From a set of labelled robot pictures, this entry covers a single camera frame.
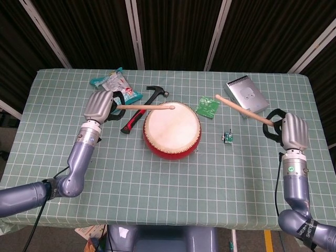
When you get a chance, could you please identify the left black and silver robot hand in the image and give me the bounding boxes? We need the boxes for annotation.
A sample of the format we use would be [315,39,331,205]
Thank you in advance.
[83,90,127,124]

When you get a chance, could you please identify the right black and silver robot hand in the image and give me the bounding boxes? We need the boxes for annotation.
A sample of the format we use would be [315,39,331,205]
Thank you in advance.
[262,108,310,152]

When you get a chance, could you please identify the wooden drumstick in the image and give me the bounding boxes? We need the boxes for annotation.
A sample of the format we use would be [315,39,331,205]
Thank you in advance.
[117,103,176,110]
[215,94,275,126]

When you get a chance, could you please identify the red drum with white skin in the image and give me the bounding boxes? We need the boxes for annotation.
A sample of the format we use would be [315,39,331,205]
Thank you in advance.
[143,101,202,160]

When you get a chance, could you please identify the green checked tablecloth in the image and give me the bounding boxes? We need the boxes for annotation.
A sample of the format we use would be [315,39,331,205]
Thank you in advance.
[0,68,336,232]

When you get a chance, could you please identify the teal snack bag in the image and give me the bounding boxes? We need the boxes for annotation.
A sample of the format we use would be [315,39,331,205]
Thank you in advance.
[90,67,143,106]

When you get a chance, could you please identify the red and black claw hammer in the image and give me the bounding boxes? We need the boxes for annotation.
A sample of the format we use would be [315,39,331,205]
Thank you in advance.
[120,86,170,136]

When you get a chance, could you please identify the small green circuit board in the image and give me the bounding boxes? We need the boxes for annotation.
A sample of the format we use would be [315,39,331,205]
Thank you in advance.
[222,128,234,145]

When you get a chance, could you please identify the green foil sachet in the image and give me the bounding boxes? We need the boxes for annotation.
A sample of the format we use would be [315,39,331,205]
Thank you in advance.
[195,96,220,118]

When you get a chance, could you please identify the white table leg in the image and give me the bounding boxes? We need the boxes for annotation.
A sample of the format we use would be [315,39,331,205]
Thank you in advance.
[230,229,238,252]

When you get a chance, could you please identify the printed cardboard box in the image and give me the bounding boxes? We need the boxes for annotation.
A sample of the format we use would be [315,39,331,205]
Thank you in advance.
[75,224,108,252]

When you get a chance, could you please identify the blue-grey robot torso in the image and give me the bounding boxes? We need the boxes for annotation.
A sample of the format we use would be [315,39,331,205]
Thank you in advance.
[107,224,219,252]

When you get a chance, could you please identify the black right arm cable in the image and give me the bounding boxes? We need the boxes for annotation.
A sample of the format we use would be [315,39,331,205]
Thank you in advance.
[274,152,285,218]

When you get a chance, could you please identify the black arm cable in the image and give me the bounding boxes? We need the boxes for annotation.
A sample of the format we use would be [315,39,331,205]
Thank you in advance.
[22,167,69,252]
[274,152,285,218]

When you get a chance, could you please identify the white partition frame post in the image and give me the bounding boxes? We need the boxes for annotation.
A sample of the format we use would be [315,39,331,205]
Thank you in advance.
[204,0,233,71]
[18,0,72,69]
[288,18,336,74]
[0,99,23,119]
[124,0,145,70]

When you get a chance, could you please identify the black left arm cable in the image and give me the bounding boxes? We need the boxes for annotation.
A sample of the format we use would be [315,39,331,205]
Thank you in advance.
[22,167,69,252]

